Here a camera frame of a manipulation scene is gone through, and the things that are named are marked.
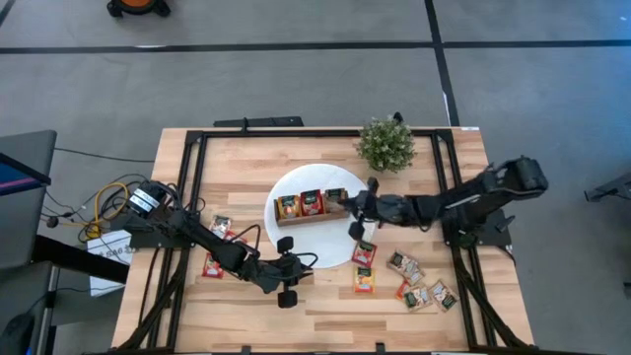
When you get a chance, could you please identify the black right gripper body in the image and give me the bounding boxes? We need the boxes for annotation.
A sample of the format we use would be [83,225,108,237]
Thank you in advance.
[344,190,408,226]

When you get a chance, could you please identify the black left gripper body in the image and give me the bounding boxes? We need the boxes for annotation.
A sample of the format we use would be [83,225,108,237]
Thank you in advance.
[258,255,305,295]

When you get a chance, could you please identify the wooden tea organizer box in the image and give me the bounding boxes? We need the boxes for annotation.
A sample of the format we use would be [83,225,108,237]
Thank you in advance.
[273,186,352,228]

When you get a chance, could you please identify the yellow tea packet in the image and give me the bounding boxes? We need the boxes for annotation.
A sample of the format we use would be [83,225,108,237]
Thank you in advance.
[276,194,302,221]

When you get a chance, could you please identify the orange tea packet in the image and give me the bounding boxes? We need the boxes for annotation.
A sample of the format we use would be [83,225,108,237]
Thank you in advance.
[352,266,377,295]

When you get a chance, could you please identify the white round woven placemat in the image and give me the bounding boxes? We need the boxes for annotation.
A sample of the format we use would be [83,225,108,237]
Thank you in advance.
[263,163,379,270]

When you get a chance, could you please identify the artificial green plant black pot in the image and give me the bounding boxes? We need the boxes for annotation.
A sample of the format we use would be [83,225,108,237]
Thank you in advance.
[355,111,417,174]

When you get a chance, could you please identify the black flat base bar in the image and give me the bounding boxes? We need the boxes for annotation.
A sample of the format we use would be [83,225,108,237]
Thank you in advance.
[213,115,306,129]

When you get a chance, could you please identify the white printed sheet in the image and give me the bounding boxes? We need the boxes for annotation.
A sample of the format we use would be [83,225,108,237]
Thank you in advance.
[87,229,135,298]

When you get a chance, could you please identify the black desk beam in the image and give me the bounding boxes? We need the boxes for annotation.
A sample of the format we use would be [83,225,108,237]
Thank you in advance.
[32,235,130,285]

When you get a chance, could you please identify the grey stand leg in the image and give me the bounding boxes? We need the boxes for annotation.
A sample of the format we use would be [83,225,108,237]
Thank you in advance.
[584,171,631,203]

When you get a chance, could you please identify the grey side table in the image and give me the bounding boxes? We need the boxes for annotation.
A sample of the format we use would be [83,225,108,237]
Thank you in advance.
[0,260,55,355]

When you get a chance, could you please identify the grey desk panel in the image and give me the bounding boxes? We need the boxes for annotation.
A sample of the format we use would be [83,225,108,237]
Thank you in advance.
[0,129,58,270]

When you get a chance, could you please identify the dark monitor blue screen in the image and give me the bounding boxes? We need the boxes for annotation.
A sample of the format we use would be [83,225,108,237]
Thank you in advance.
[0,152,52,197]

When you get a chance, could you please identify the orange black shop vacuum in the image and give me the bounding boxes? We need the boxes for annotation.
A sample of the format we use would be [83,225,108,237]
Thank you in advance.
[106,0,172,19]

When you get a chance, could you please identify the black aluminium table frame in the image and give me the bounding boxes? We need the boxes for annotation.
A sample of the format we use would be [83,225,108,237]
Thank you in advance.
[116,128,536,354]

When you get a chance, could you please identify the yellow cable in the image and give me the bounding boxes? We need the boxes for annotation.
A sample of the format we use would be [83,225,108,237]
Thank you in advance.
[81,181,130,242]

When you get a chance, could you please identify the thin black floor cable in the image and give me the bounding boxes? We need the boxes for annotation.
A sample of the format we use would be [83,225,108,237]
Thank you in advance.
[52,146,157,164]

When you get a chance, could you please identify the black cable bundle with plug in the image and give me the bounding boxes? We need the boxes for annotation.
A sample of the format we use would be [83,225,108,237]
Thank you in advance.
[41,172,149,243]

